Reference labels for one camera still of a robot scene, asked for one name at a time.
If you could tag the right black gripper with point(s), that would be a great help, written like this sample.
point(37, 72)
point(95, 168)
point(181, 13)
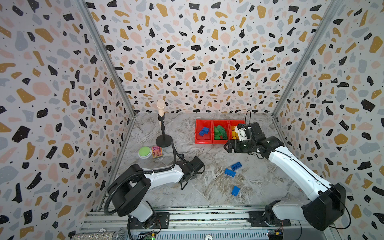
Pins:
point(236, 144)

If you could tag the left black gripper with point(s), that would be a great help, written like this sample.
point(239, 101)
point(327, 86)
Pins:
point(194, 175)

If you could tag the yellow square brick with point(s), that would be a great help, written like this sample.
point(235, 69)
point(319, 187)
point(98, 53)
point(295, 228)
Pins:
point(234, 134)

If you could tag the blue long brick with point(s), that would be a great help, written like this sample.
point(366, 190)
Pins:
point(236, 166)

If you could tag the blue long brick diagonal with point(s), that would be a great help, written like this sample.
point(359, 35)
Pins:
point(230, 173)

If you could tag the blue square brick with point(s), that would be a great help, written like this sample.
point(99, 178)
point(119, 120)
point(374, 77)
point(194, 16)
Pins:
point(235, 191)

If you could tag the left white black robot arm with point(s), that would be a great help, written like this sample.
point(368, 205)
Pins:
point(130, 189)

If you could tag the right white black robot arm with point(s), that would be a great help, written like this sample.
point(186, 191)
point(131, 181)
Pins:
point(326, 202)

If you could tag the right red bin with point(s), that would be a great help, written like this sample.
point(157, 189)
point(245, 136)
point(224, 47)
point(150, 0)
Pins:
point(235, 123)

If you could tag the red bin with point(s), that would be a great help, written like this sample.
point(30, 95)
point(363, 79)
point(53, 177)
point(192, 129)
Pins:
point(207, 138)
point(225, 124)
point(235, 123)

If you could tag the middle red bin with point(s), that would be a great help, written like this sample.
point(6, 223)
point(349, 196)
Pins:
point(225, 124)

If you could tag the left red bin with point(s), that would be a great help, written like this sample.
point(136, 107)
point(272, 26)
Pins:
point(207, 138)

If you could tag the colourful small card box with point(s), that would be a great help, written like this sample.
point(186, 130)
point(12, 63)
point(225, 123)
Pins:
point(157, 152)

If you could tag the microphone on black stand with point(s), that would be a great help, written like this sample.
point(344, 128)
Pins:
point(163, 140)

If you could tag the green round button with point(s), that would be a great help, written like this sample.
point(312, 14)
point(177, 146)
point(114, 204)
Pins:
point(145, 152)

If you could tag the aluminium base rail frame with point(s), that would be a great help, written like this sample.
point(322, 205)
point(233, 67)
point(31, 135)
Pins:
point(227, 223)

